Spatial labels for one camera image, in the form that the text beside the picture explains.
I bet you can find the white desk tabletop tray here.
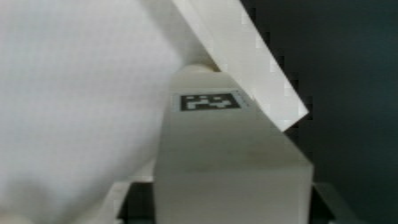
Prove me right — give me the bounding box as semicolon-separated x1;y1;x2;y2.
0;0;308;224

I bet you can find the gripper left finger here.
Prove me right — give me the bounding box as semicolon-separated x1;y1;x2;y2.
96;182;157;224

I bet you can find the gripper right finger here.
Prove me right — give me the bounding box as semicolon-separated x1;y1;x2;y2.
308;182;363;224

